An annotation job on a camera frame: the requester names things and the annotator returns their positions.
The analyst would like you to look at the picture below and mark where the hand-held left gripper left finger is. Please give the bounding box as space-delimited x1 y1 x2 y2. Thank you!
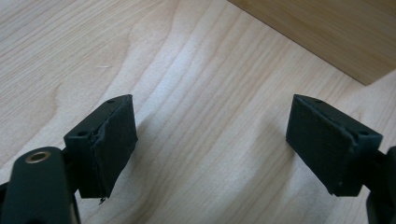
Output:
63 93 139 200

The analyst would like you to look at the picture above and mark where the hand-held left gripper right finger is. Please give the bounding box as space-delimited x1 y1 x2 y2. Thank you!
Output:
285 93 384 198

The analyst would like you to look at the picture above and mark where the light brown wooden box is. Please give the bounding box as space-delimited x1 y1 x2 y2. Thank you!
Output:
227 0 396 87

